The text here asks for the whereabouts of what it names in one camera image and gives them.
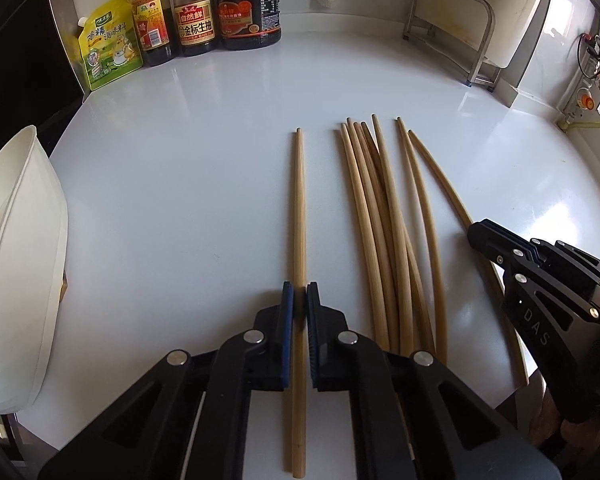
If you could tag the vinegar bottle with orange label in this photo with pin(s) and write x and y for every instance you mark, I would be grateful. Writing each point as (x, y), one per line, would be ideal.
(152, 25)

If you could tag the clear soy sauce bottle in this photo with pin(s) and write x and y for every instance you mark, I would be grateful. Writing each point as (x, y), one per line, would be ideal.
(196, 25)

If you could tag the white cutting board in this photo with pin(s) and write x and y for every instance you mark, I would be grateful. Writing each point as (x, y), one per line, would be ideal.
(510, 5)

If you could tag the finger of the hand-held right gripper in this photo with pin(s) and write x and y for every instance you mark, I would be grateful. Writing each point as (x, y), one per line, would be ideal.
(570, 270)
(495, 255)

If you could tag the yellow seasoning pouch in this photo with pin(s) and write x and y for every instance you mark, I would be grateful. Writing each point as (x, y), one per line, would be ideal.
(110, 50)

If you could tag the gas valve with orange knob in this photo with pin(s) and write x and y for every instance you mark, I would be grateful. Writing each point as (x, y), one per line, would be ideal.
(586, 101)

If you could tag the white round basin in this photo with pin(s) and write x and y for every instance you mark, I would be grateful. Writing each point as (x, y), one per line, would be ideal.
(25, 260)

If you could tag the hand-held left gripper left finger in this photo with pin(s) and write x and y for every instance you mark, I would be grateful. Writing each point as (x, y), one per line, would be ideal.
(287, 340)

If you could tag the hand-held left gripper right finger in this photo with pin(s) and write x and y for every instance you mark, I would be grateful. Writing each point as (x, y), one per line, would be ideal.
(314, 340)

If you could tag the metal cutting board rack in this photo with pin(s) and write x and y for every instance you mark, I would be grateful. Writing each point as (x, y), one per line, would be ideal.
(480, 81)

